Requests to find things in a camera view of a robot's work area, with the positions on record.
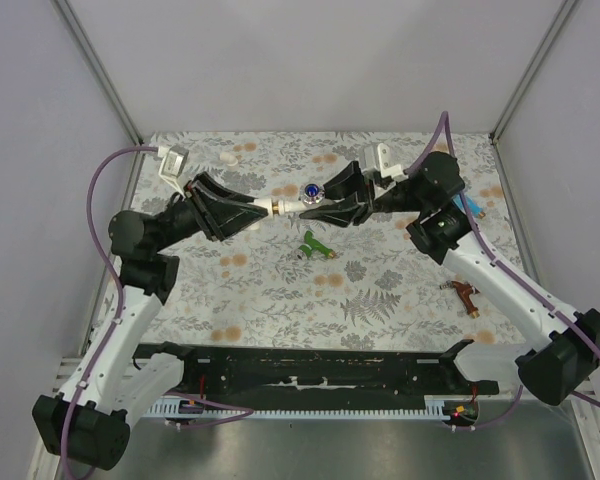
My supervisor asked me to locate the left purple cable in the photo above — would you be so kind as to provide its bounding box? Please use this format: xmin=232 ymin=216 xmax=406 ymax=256
xmin=57 ymin=145 xmax=254 ymax=479

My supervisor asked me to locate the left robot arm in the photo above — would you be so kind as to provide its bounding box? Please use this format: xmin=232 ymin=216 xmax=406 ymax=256
xmin=32 ymin=173 xmax=272 ymax=470

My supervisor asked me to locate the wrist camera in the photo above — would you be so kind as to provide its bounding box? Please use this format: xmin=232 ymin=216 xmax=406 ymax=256
xmin=359 ymin=143 xmax=408 ymax=182
xmin=157 ymin=146 xmax=189 ymax=196

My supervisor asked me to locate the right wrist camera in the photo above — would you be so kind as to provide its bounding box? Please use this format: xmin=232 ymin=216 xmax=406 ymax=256
xmin=359 ymin=143 xmax=408 ymax=182

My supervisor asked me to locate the white slotted cable duct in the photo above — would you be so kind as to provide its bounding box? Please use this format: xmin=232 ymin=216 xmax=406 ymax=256
xmin=144 ymin=394 xmax=454 ymax=420

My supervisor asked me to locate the green faucet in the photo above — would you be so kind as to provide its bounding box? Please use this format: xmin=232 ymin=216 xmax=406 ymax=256
xmin=296 ymin=230 xmax=337 ymax=260

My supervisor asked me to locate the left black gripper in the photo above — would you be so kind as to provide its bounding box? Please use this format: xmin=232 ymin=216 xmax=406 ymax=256
xmin=154 ymin=171 xmax=270 ymax=253

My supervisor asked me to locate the brown faucet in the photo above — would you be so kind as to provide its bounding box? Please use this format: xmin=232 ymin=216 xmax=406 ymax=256
xmin=440 ymin=280 xmax=480 ymax=318

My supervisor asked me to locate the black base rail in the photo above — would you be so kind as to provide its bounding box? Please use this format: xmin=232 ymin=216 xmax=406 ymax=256
xmin=134 ymin=342 xmax=499 ymax=412

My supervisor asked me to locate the white chrome faucet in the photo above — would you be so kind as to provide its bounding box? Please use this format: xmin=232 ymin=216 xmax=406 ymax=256
xmin=272 ymin=183 xmax=325 ymax=215

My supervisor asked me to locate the blue faucet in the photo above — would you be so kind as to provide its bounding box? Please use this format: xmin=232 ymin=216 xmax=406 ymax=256
xmin=465 ymin=195 xmax=486 ymax=219

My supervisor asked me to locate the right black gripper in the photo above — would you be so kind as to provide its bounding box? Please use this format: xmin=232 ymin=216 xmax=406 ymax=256
xmin=298 ymin=160 xmax=428 ymax=229

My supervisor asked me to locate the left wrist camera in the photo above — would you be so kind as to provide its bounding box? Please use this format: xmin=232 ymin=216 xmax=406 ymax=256
xmin=157 ymin=146 xmax=189 ymax=196

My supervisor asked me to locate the white pipe elbow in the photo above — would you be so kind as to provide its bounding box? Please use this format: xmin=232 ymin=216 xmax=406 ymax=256
xmin=219 ymin=152 xmax=239 ymax=167

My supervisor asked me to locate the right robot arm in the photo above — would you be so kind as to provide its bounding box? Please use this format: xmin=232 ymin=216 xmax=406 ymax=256
xmin=300 ymin=152 xmax=600 ymax=406

